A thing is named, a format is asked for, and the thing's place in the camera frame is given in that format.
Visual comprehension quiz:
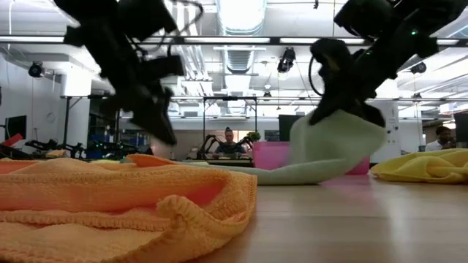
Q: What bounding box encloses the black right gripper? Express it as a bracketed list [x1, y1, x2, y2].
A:
[308, 50, 388, 129]

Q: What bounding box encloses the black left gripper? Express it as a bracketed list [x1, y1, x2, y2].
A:
[94, 36, 179, 146]

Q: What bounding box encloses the green microfiber towel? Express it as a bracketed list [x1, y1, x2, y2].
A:
[182, 108, 388, 186]

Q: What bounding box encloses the orange microfiber towel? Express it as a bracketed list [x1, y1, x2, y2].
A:
[0, 153, 259, 263]

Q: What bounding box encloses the yellow microfiber towel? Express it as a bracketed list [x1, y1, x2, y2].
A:
[370, 148, 468, 185]

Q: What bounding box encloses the black monitor screen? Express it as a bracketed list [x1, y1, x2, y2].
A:
[453, 110, 468, 144]
[278, 114, 306, 142]
[4, 115, 28, 142]

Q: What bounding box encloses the black ceiling spotlight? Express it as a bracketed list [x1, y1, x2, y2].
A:
[276, 46, 297, 75]
[409, 61, 428, 75]
[28, 61, 45, 79]

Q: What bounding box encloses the pink plastic tray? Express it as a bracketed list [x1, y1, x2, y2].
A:
[252, 141, 371, 176]

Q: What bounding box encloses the white round pillar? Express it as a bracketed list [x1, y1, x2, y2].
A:
[366, 99, 402, 164]

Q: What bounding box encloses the person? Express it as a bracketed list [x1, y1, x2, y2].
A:
[211, 126, 250, 159]
[425, 125, 458, 153]

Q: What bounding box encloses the black workstation table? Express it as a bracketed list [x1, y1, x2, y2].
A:
[182, 156, 254, 169]

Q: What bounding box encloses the black overhead beam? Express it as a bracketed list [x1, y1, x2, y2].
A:
[0, 34, 468, 47]

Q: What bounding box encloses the black metal stand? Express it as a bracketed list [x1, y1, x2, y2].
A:
[59, 94, 124, 145]

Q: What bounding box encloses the red foam tube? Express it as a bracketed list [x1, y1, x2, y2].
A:
[0, 132, 23, 148]

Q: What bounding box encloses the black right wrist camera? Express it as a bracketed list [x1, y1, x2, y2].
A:
[309, 38, 354, 83]

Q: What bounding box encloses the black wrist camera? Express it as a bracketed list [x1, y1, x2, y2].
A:
[144, 53, 187, 80]
[309, 38, 354, 83]

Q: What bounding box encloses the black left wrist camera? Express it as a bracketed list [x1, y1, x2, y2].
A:
[144, 53, 187, 80]

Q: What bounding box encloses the silver ceiling air duct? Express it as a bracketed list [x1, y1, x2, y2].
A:
[214, 0, 268, 76]

